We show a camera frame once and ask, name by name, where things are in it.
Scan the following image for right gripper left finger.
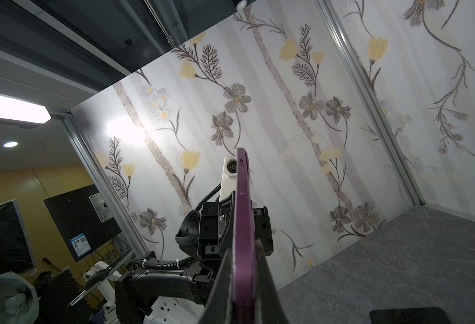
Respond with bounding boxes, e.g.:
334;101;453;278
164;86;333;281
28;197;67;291
198;249;233;324

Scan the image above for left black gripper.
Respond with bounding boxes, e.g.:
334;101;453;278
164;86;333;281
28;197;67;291
196;193;273;261

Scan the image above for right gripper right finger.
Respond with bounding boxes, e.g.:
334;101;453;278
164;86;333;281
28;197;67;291
255;240;289;324

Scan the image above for purple-edged black phone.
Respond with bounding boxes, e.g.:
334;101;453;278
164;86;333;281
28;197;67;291
232;148;256;323

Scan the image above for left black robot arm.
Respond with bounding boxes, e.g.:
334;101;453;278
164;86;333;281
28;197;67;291
115;182;287;323

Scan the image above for white photo umbrella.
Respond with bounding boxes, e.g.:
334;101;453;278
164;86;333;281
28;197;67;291
0;272;40;323

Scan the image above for black monitor screen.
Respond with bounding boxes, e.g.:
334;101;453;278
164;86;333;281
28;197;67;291
0;199;36;274

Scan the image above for round ceiling spotlight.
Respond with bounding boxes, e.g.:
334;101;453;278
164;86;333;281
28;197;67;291
3;141;19;148

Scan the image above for ceiling light panel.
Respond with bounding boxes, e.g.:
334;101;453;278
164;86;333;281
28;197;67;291
0;95;51;128

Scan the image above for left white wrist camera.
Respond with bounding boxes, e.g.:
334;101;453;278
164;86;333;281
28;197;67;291
219;156;237;201

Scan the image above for black wall panel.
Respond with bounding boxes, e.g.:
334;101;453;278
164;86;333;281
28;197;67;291
44;185;121;262

